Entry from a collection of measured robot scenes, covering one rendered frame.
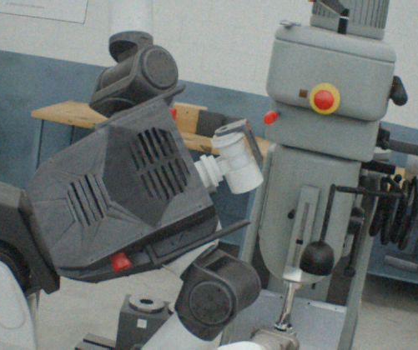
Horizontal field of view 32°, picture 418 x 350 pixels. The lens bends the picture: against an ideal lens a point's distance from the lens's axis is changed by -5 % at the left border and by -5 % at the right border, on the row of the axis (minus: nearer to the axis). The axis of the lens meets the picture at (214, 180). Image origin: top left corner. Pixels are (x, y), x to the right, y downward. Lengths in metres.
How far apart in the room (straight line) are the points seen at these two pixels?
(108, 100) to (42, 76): 5.15
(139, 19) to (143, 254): 0.46
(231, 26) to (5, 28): 2.02
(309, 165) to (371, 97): 0.25
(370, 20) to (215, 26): 4.22
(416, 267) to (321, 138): 4.02
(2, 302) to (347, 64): 0.81
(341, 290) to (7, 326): 1.13
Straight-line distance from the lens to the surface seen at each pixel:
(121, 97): 1.41
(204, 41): 6.09
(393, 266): 5.64
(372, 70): 1.52
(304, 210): 1.66
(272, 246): 1.73
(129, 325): 1.90
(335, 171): 1.68
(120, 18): 1.50
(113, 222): 1.25
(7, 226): 1.37
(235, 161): 1.42
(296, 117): 1.63
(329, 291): 2.24
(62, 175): 1.30
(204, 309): 1.31
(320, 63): 1.52
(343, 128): 1.62
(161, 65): 1.42
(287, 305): 1.86
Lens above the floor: 1.92
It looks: 14 degrees down
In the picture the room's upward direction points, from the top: 10 degrees clockwise
